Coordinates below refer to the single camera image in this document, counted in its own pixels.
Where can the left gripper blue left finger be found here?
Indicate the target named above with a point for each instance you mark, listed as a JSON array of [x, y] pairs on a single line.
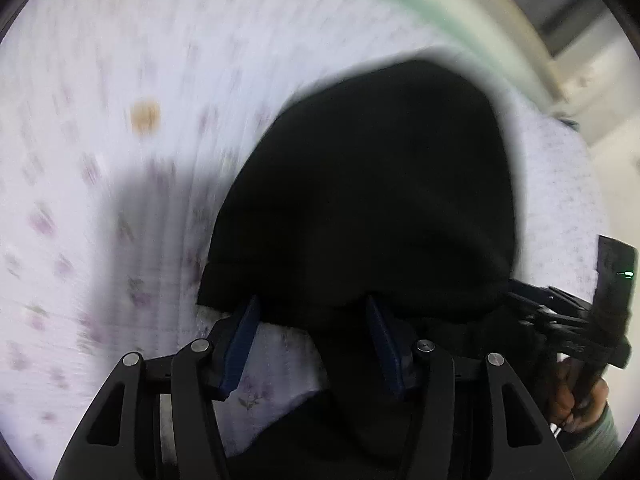
[[232, 339]]

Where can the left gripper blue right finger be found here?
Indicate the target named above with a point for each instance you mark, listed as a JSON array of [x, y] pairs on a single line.
[[394, 354]]

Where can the black hooded jacket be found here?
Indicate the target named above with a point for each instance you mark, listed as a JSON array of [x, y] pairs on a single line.
[[388, 190]]

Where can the right forearm grey sleeve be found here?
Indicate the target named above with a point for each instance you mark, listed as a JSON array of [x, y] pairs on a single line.
[[591, 451]]

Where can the person's right hand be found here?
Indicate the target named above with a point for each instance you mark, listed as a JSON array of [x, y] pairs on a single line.
[[563, 410]]

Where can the floral white bed quilt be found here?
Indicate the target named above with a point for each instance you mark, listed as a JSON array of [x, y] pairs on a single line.
[[123, 123]]

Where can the wooden window sill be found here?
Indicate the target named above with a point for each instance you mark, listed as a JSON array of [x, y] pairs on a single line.
[[530, 68]]

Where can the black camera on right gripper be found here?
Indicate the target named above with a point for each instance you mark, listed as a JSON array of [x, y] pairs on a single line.
[[616, 268]]

